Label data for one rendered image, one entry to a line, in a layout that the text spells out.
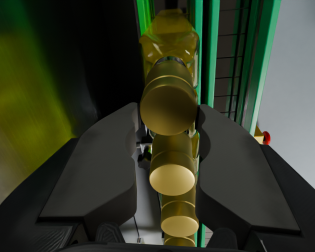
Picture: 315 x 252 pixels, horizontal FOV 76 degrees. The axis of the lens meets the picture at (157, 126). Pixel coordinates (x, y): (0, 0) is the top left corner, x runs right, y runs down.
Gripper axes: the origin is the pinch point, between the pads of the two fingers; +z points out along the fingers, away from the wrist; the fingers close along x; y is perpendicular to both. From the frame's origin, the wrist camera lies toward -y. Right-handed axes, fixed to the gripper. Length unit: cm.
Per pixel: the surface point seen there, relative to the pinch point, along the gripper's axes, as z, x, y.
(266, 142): 35, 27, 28
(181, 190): -0.9, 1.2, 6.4
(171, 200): 0.7, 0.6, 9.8
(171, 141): 1.6, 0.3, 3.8
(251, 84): 21.2, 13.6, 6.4
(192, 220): -0.9, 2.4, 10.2
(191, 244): 0.1, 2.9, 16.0
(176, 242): 0.0, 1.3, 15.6
